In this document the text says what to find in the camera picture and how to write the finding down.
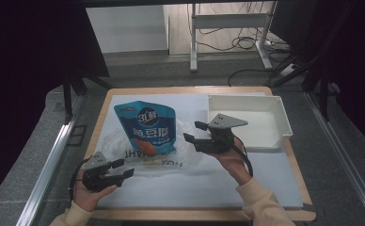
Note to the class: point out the person's right hand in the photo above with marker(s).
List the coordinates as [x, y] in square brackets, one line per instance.
[235, 164]

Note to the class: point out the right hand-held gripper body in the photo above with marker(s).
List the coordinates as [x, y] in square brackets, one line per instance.
[216, 141]

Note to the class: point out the person's left hand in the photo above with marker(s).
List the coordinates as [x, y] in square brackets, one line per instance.
[88, 196]

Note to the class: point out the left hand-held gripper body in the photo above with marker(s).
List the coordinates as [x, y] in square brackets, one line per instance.
[97, 177]

